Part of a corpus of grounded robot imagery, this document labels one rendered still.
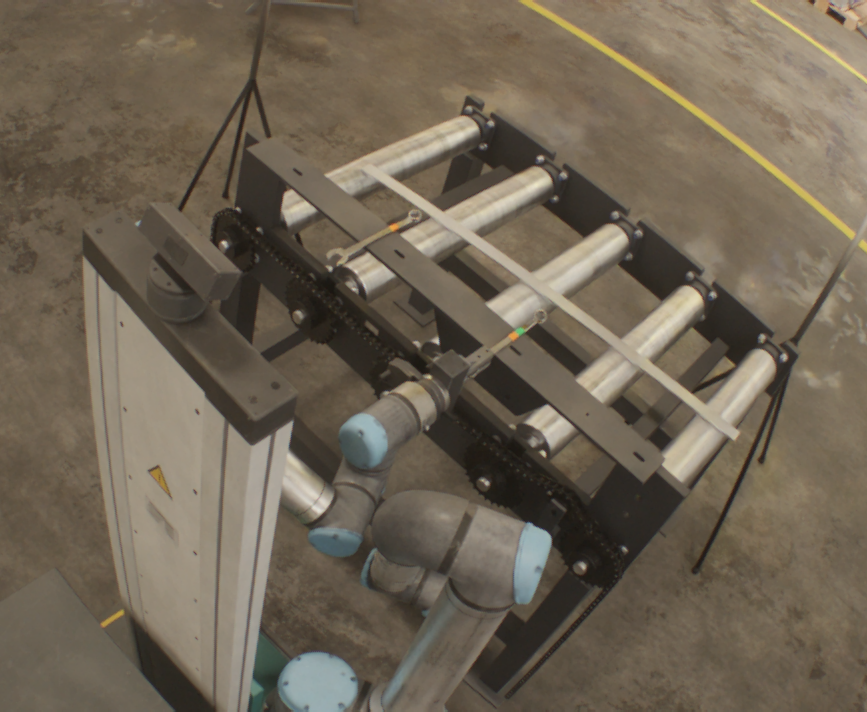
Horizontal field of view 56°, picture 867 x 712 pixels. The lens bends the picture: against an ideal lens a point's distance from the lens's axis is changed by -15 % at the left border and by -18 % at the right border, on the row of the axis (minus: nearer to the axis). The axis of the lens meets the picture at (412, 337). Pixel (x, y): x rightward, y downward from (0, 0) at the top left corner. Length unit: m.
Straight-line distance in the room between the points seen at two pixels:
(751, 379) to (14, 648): 1.98
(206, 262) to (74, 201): 3.00
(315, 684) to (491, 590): 0.54
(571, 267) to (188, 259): 1.73
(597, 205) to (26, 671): 2.11
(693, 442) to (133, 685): 1.43
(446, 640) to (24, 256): 2.62
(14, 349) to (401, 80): 2.53
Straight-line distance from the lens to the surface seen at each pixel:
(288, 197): 2.51
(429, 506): 1.34
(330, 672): 1.80
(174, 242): 0.96
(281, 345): 2.95
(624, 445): 1.86
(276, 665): 2.08
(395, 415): 1.68
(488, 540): 1.32
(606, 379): 2.32
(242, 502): 1.05
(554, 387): 1.89
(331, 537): 1.67
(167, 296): 0.96
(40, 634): 1.83
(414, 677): 1.61
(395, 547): 1.37
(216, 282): 0.92
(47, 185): 4.01
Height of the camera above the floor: 2.52
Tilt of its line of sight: 46 degrees down
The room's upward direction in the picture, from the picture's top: 18 degrees clockwise
